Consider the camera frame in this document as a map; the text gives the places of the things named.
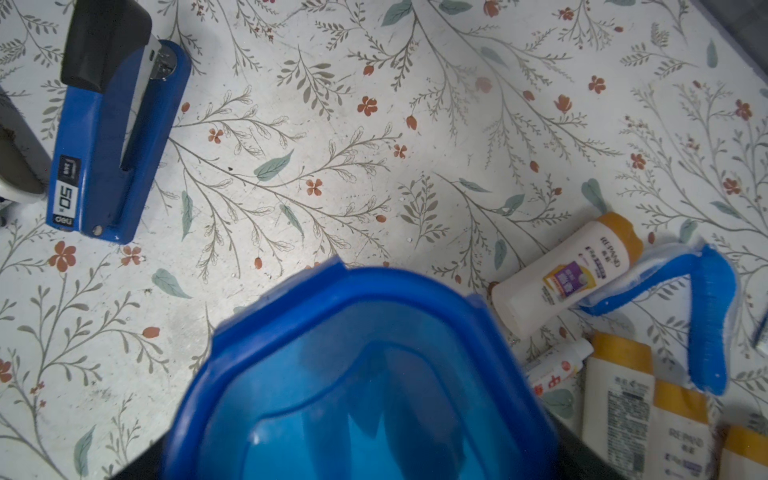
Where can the white bottle brown cap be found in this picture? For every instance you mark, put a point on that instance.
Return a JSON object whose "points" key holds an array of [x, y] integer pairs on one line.
{"points": [[678, 435], [619, 390], [598, 253]]}

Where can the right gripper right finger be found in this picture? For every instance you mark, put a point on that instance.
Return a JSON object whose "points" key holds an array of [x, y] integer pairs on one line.
{"points": [[576, 461]]}

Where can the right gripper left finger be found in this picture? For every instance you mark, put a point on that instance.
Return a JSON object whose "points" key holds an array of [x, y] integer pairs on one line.
{"points": [[147, 466]]}

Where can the blue-lid clear container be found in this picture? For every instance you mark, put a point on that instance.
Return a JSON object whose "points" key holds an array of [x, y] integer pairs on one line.
{"points": [[362, 373]]}

